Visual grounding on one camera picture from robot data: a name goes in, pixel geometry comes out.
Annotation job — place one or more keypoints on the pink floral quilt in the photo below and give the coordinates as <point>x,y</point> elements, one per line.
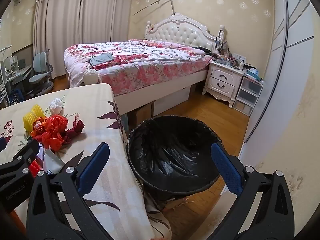
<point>140,65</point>

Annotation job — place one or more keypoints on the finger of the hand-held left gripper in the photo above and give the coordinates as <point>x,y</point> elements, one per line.
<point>27,152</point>
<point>2,143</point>

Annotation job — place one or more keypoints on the beige floral tablecloth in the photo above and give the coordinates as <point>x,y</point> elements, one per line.
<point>95,110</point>

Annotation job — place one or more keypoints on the grey folded cloth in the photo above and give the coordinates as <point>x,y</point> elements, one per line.
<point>100,59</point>

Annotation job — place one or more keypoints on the grey study desk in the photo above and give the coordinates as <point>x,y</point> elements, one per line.
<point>20,71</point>

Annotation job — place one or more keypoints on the cluster of small bottles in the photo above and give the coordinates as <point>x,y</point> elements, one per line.
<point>228,57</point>

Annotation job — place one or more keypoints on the red-orange plastic bag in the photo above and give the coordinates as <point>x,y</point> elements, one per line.
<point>56,123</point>

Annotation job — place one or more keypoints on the white paper wrapper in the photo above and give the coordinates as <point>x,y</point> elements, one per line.
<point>52,162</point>

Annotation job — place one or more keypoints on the orange printed plastic bag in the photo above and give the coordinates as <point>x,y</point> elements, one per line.
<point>38,127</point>

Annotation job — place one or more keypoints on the dark clothes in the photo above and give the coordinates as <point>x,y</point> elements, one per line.
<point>202,48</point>

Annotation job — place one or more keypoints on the beige curtain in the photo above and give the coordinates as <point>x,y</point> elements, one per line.
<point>105,12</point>
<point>60,30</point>

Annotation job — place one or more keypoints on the white tissue ball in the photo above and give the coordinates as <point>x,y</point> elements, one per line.
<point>56,106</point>

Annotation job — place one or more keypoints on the white upholstered bed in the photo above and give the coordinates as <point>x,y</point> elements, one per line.
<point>180,30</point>

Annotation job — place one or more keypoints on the pale blue office chair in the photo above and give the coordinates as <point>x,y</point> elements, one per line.
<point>40,77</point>

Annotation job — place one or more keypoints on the small white bottle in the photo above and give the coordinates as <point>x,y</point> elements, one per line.
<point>241,64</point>

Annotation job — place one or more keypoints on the black lined trash bin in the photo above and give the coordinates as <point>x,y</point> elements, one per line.
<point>175,145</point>

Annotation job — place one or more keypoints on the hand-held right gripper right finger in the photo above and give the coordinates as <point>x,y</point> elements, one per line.
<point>226,170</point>

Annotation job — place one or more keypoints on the clear plastic drawer unit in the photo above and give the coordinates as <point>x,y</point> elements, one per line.
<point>247,95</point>

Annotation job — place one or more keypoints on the white sliding wardrobe door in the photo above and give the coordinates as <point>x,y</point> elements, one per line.
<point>287,67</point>

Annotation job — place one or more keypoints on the white carved nightstand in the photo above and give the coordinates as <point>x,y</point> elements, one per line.
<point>222,80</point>

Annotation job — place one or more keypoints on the white storage box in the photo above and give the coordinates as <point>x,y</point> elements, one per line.
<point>172,100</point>

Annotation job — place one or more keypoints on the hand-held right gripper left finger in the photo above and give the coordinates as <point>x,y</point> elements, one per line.
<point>93,166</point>

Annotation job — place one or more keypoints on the blue tissue box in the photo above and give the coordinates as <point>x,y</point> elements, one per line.
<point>253,74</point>

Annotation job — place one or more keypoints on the thin metal pole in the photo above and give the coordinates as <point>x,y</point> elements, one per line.
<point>152,5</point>

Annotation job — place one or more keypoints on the dark red cloth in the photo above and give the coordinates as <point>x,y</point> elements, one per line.
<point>76,127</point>

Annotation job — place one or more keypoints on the brown cardboard box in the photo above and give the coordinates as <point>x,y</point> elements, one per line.
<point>142,113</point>

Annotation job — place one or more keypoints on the white wall socket strip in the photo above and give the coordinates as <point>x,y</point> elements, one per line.
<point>240,57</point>

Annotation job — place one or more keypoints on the yellow foam net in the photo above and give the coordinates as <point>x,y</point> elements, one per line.
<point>28,125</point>

